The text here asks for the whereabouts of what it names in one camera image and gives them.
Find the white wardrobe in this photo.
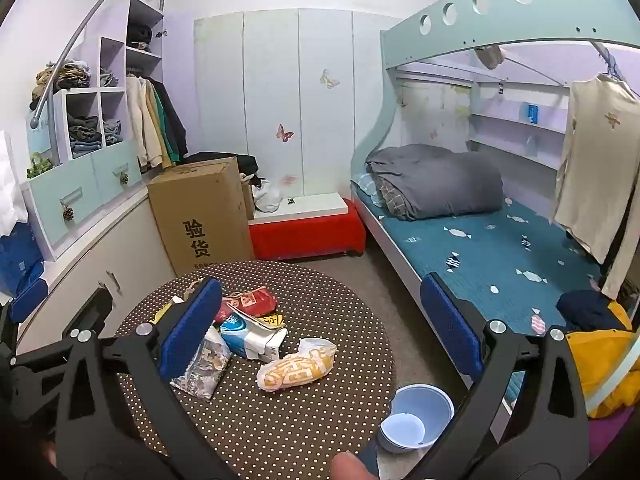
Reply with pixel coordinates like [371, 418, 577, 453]
[192, 9, 401, 211]

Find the light teal bunk bed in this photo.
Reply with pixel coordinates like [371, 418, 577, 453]
[350, 0, 640, 461]

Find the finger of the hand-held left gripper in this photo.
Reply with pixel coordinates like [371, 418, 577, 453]
[9, 284, 117, 423]
[0, 278, 50, 348]

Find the green hanging garment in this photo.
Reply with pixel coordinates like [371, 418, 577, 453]
[150, 85, 177, 166]

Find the beige paper wrapper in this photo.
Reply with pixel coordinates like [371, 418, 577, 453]
[172, 280, 202, 305]

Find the green artificial plant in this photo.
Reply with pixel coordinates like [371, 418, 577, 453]
[26, 152, 54, 180]

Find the grey folded clothes stack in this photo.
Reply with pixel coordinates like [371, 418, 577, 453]
[67, 115, 103, 158]

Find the red bench with white top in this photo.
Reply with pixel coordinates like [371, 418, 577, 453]
[248, 192, 367, 262]

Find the teal quilted bed sheet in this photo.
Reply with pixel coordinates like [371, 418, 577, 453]
[352, 180, 616, 337]

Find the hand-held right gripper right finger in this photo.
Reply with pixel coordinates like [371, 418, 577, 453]
[415, 273, 592, 480]

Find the stepped shelf unit with drawers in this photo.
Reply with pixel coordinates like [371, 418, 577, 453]
[25, 0, 166, 261]

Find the brown polka-dot tablecloth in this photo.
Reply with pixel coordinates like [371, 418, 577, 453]
[114, 260, 398, 480]

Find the light blue plastic bin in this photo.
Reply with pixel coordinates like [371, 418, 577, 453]
[376, 384, 456, 453]

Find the clear plastic bag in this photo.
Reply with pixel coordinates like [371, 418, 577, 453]
[170, 325, 232, 401]

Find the blue bag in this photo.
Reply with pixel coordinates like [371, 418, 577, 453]
[0, 225, 46, 297]

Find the beige low cabinet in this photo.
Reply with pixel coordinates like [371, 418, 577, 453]
[17, 180, 176, 356]

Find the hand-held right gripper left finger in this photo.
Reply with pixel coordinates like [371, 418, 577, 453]
[54, 277, 226, 480]

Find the purple cloth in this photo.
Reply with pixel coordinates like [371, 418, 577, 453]
[587, 407, 637, 461]

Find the black cloth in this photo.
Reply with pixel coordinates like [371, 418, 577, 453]
[185, 151, 261, 186]

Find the black folded garment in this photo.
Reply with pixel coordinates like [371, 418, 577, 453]
[127, 25, 153, 52]

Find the grey hanging cloth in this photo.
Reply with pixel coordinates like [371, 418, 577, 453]
[475, 45, 506, 70]

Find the grey duvet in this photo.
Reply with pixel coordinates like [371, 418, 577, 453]
[365, 143, 505, 222]

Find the plaid pillow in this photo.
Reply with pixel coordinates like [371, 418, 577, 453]
[352, 172, 387, 208]

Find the yellow white snack packet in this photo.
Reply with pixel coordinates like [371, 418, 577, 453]
[256, 337, 338, 392]

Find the clothes hanger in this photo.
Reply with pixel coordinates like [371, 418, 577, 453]
[592, 42, 627, 81]

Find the cream hanging jacket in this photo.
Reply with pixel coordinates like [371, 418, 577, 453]
[125, 75, 166, 170]

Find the olive folded clothes stack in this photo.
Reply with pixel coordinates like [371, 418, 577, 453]
[31, 60, 92, 111]

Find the white plastic bag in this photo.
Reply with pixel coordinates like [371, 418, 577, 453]
[251, 177, 286, 213]

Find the grey metal railing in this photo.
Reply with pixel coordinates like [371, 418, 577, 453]
[30, 0, 172, 131]

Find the black hanging coat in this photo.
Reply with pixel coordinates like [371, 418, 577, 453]
[150, 77, 189, 161]

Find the large cardboard box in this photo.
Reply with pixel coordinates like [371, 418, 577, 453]
[146, 156, 257, 278]

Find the red snack packet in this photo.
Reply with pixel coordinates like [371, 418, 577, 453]
[215, 287, 278, 323]

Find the cream hanging sweater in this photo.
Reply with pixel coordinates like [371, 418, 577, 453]
[552, 74, 640, 301]

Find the person's right hand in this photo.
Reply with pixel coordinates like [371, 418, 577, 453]
[331, 451, 368, 480]

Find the blue white carton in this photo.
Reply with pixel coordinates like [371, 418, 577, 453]
[220, 312, 288, 361]

